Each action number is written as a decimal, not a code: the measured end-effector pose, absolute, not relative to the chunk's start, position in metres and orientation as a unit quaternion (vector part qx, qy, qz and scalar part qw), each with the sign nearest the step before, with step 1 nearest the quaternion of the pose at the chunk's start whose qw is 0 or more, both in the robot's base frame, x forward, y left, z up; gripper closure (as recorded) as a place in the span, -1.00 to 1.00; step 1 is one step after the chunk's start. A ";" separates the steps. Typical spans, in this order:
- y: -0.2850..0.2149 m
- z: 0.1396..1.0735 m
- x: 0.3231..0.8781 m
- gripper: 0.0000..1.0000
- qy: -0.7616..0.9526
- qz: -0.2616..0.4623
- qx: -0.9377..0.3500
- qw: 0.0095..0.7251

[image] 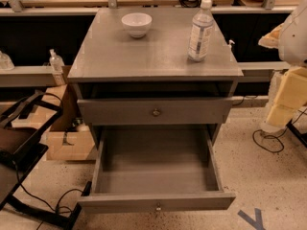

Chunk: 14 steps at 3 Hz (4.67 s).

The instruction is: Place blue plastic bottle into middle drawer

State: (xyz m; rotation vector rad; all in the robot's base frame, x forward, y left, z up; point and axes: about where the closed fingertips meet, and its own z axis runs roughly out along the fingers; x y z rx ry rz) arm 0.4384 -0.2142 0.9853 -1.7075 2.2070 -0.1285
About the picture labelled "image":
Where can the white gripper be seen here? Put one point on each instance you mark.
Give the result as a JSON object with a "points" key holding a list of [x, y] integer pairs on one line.
{"points": [[295, 38]]}

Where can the clear plastic water bottle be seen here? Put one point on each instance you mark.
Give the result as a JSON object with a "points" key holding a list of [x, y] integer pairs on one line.
{"points": [[202, 27]]}

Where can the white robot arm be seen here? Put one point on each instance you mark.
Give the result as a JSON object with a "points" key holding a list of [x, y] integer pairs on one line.
{"points": [[290, 37]]}

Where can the small white pump bottle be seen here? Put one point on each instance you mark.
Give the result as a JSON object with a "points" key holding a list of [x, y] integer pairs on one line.
{"points": [[231, 44]]}

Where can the open grey middle drawer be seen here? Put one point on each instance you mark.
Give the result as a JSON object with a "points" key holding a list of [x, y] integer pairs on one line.
{"points": [[155, 169]]}

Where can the grey wooden drawer cabinet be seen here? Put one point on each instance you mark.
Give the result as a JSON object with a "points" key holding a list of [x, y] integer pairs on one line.
{"points": [[113, 65]]}

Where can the grey top drawer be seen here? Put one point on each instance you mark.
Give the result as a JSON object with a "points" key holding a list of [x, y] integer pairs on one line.
{"points": [[120, 112]]}

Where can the white ceramic bowl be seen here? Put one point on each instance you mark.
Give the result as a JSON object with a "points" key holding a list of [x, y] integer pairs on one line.
{"points": [[137, 24]]}

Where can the cardboard box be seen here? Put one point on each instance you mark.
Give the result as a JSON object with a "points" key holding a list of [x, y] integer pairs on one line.
{"points": [[68, 138]]}

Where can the black cart frame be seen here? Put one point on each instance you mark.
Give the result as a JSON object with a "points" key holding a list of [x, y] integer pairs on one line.
{"points": [[20, 150]]}

